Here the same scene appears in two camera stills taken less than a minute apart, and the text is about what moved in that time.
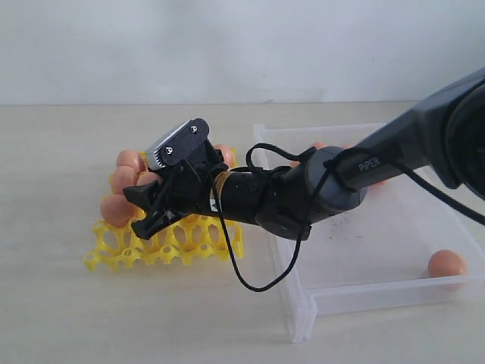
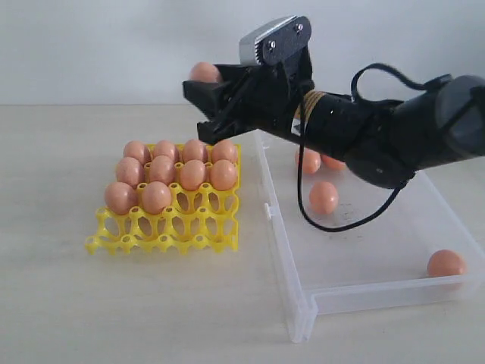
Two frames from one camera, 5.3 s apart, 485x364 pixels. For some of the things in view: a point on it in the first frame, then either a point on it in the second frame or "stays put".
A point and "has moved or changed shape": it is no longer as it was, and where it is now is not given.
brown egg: [136, 159] -> [138, 150]
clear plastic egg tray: [414, 238] stays put
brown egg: [117, 211] has moved or changed shape
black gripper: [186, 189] -> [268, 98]
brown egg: [445, 262] stays put
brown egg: [146, 177] -> [162, 170]
